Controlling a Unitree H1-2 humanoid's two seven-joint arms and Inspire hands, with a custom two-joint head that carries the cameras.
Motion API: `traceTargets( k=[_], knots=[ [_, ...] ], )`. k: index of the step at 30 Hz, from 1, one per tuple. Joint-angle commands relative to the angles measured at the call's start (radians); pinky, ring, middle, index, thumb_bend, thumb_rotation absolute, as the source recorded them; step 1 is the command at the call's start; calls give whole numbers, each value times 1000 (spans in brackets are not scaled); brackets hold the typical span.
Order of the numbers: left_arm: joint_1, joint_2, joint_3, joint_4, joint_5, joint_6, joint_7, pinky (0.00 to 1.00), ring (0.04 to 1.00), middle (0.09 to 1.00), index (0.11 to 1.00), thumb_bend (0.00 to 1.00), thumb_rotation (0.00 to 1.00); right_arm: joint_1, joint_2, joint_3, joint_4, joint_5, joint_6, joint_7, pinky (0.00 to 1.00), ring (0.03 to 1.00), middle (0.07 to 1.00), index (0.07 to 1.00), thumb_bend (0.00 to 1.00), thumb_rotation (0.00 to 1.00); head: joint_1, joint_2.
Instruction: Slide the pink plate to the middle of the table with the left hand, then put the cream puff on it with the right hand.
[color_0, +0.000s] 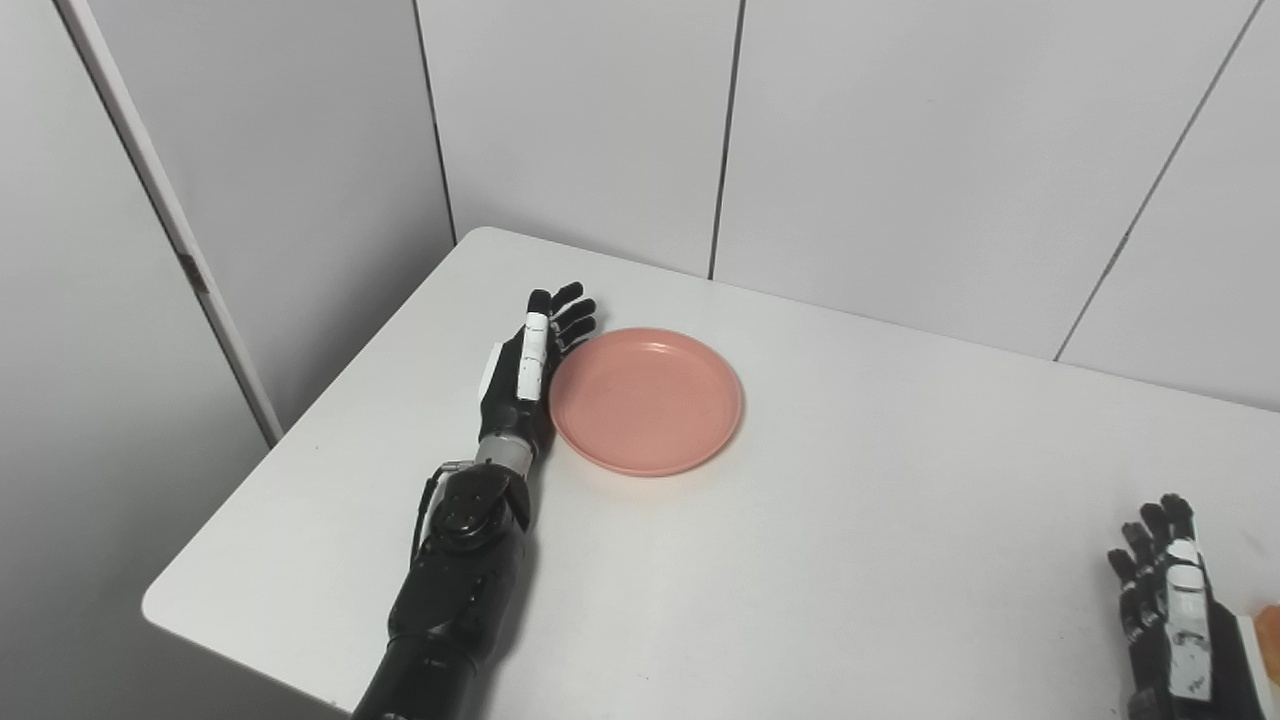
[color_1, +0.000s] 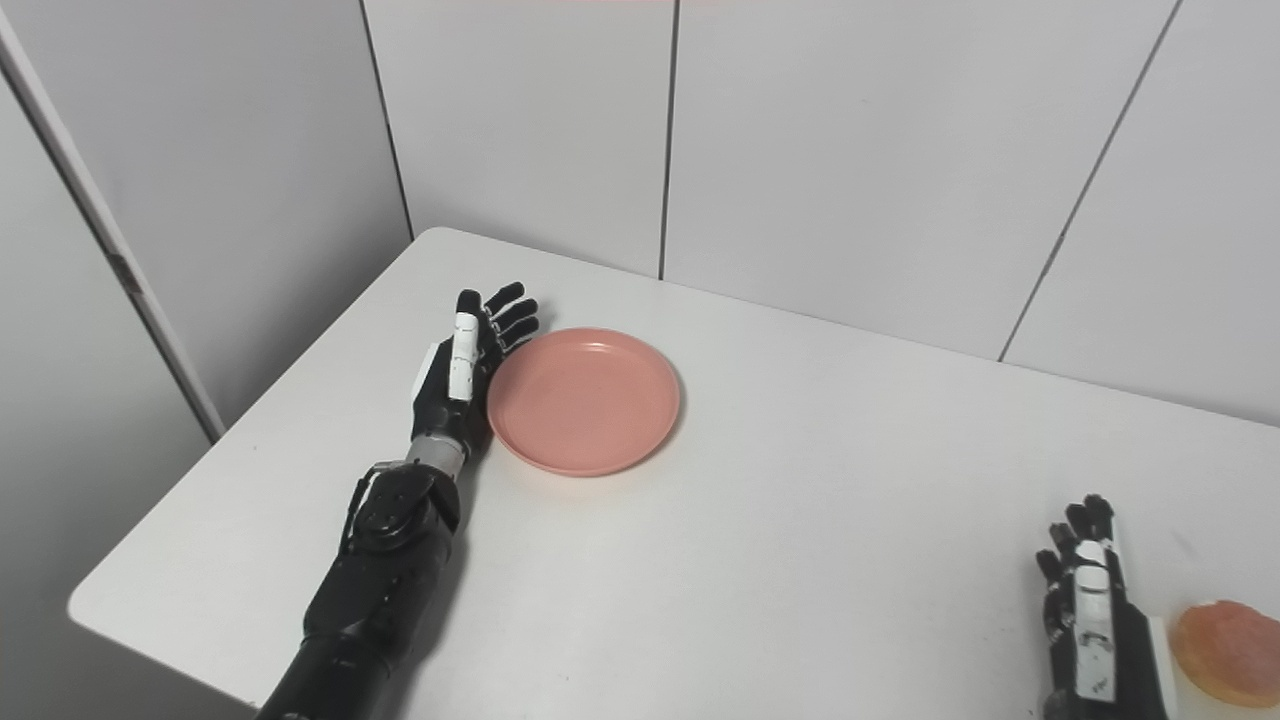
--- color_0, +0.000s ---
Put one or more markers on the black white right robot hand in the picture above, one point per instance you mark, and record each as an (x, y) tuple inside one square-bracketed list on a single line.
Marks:
[(1160, 640)]

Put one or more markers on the pink round plate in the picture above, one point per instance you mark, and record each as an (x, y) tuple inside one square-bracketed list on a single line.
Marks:
[(645, 400)]

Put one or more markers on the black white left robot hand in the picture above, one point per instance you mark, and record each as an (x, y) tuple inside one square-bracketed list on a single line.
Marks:
[(505, 400)]

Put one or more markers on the orange cream puff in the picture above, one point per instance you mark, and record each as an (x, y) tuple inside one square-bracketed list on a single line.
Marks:
[(1270, 640)]

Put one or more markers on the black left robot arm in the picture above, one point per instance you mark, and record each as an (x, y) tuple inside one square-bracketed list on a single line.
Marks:
[(455, 590)]

